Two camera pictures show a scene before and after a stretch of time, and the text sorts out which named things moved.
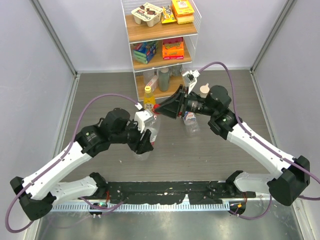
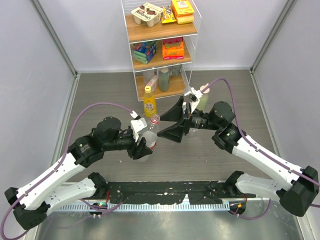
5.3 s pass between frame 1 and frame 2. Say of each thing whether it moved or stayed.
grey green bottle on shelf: stayed
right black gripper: moved
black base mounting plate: stayed
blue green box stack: stayed
